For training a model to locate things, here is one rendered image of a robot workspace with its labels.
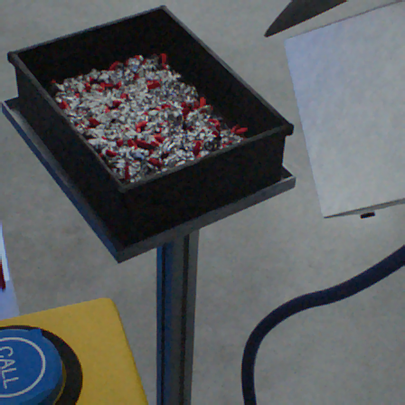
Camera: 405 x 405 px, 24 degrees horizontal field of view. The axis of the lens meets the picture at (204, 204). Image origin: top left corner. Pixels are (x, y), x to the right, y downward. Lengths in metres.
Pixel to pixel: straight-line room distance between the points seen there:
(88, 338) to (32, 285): 1.46
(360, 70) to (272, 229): 1.32
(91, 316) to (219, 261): 1.49
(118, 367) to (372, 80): 0.33
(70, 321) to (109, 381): 0.04
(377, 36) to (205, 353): 1.15
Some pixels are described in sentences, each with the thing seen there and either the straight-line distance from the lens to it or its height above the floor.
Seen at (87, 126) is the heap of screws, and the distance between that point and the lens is 0.85.
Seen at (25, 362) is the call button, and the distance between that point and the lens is 0.38.
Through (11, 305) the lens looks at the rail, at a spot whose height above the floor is 0.86.
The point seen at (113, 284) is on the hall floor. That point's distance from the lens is 1.84.
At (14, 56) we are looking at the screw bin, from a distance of 0.88.
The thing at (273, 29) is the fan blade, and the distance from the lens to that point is 0.83.
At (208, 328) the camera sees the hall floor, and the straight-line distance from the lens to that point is 1.77.
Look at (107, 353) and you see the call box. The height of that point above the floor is 1.07.
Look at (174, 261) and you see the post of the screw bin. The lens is 0.88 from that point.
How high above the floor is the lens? 1.38
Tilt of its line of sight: 44 degrees down
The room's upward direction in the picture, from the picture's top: 3 degrees clockwise
